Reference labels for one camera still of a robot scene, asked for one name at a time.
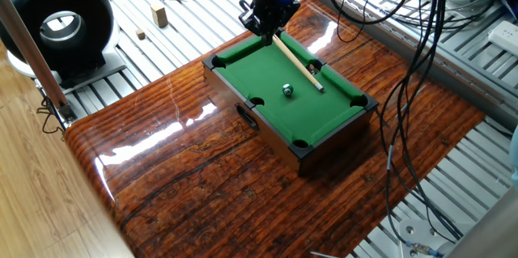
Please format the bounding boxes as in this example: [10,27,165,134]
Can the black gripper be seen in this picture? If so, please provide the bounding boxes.
[238,0,302,47]

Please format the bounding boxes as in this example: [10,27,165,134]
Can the wooden pool cue black handle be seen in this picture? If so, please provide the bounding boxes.
[271,34,325,92]

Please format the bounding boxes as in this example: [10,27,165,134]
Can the mini green felt pool table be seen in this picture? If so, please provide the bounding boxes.
[202,27,380,178]

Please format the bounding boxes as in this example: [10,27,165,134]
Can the large wooden block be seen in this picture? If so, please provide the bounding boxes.
[150,2,169,29]

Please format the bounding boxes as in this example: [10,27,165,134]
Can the white power strip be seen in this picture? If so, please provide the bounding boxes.
[487,20,518,58]

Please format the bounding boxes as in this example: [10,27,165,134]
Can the black cable bundle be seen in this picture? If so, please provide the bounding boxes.
[321,0,465,247]

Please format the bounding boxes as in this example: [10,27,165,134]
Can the loose cable loops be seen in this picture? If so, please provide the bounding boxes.
[36,95,66,136]

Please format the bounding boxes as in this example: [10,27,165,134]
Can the black ring light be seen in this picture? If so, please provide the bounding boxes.
[0,0,127,89]

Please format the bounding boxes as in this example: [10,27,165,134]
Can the aluminium frame post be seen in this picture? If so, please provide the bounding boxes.
[0,0,78,124]

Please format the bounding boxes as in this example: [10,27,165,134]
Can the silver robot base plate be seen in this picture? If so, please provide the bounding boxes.
[398,219,448,258]

